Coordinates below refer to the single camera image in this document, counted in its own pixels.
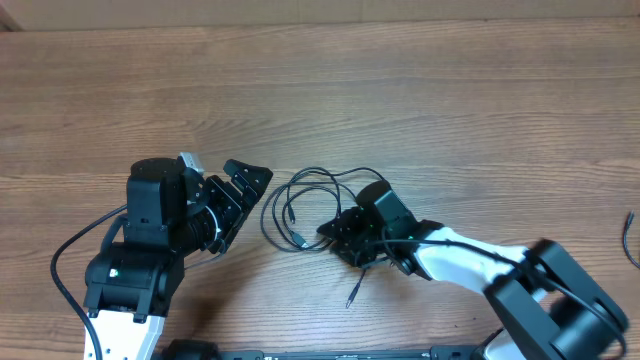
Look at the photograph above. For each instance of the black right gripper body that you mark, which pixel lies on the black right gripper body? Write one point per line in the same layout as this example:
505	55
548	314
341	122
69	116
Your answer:
352	228

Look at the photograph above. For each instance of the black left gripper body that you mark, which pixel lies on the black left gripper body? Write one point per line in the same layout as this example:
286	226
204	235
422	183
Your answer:
222	209

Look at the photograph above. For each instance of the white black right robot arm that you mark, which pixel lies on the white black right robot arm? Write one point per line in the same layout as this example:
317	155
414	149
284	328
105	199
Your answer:
549	306

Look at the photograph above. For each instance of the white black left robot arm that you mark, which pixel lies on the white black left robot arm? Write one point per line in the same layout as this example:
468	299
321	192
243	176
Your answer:
173	210

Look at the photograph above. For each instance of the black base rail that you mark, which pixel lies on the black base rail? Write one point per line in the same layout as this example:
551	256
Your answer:
192	349

